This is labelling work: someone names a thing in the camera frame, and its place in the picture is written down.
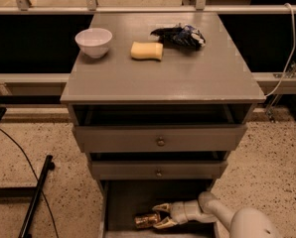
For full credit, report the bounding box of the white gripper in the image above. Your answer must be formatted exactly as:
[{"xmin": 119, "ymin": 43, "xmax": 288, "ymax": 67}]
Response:
[{"xmin": 152, "ymin": 199, "xmax": 217, "ymax": 229}]

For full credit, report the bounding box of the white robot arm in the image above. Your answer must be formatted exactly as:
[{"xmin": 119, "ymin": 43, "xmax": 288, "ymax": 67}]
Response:
[{"xmin": 153, "ymin": 191, "xmax": 283, "ymax": 238}]

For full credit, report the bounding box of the grey middle drawer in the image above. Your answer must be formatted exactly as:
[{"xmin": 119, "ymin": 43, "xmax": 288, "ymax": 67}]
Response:
[{"xmin": 89, "ymin": 161, "xmax": 227, "ymax": 180}]

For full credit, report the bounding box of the grey open bottom drawer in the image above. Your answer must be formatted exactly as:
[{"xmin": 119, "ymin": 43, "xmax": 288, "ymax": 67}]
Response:
[{"xmin": 98, "ymin": 179, "xmax": 219, "ymax": 238}]

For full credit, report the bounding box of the grey top drawer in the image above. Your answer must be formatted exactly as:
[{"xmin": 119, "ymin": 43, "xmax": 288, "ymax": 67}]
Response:
[{"xmin": 74, "ymin": 125, "xmax": 246, "ymax": 153}]

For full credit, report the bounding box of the grey wooden drawer cabinet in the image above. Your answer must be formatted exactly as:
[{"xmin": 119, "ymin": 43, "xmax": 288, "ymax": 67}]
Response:
[{"xmin": 60, "ymin": 11, "xmax": 266, "ymax": 238}]

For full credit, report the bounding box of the black stand leg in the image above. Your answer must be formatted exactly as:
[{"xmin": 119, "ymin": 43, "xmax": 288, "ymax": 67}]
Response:
[{"xmin": 18, "ymin": 155, "xmax": 55, "ymax": 238}]

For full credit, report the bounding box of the yellow sponge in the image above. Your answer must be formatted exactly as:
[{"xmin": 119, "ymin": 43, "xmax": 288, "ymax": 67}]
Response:
[{"xmin": 130, "ymin": 42, "xmax": 163, "ymax": 60}]

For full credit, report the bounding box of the blue crumpled chip bag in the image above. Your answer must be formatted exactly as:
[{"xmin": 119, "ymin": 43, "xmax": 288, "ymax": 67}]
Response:
[{"xmin": 151, "ymin": 24, "xmax": 206, "ymax": 49}]

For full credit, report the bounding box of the white bowl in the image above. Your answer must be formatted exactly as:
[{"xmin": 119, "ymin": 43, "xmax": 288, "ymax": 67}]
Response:
[{"xmin": 74, "ymin": 28, "xmax": 112, "ymax": 59}]

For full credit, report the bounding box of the black cable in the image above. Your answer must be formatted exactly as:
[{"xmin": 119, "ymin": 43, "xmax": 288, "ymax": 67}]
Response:
[{"xmin": 0, "ymin": 125, "xmax": 61, "ymax": 238}]

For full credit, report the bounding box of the white cable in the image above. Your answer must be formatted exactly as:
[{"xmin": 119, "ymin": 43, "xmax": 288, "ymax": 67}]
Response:
[{"xmin": 264, "ymin": 2, "xmax": 296, "ymax": 99}]

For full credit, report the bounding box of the metal railing frame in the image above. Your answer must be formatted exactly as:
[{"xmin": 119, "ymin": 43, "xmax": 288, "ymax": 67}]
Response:
[{"xmin": 0, "ymin": 0, "xmax": 296, "ymax": 96}]

